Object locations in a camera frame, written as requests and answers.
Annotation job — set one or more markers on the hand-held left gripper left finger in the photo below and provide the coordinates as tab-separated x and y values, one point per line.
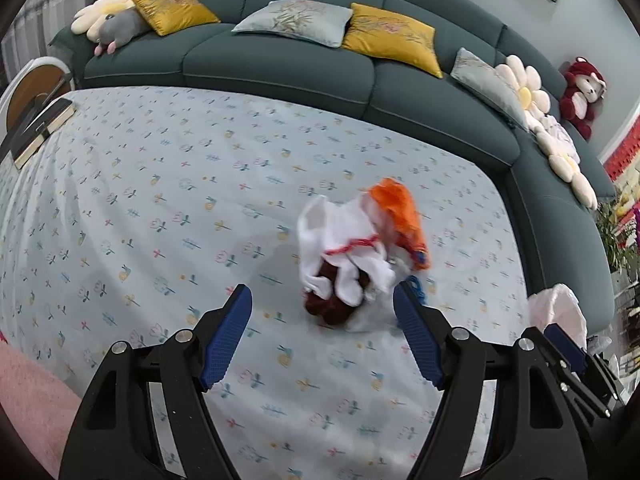
225	340

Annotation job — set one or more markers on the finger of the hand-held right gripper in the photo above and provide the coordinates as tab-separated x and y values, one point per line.
567	352

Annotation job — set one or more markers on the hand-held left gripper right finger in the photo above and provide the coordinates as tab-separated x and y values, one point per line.
417	340

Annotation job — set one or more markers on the dark red wrapper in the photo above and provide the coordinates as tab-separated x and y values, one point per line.
325	307

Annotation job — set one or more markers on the orange cloth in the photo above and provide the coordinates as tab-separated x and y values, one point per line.
400	210

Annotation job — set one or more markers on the green potted plant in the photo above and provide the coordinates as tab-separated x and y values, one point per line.
615	240

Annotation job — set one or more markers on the floral light blue tablecloth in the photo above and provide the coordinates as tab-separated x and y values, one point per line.
150	185

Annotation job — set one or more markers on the white flower-shaped cushion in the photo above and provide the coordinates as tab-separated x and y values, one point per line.
570	170
525	92
95	12

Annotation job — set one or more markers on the pink fleece garment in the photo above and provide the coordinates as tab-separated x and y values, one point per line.
30	410

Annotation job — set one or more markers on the white crumpled cloth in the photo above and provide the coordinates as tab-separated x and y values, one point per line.
560	135

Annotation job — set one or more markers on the red monkey plush toy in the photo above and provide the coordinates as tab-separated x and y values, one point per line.
570	105

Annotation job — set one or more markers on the thick dark-covered book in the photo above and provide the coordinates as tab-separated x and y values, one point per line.
40	147

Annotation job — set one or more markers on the grey-blue embroidered cushion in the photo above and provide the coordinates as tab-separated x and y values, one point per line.
295	22
480	80

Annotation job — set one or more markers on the teal corner sofa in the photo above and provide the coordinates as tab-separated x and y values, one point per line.
280	65

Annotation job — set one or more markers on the black hardcover book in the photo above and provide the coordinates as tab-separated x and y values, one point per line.
42	117

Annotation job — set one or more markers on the yellow embroidered cushion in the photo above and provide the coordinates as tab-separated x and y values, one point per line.
390	37
170	7

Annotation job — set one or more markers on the round wooden side table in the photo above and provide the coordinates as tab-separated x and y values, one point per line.
40	80

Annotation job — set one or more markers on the grey plush toy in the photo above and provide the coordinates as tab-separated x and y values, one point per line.
122	25

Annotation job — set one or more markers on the window curtain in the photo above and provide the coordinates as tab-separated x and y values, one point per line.
45	10

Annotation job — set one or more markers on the red paper-cut wall panel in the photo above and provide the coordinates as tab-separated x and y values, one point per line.
625	160

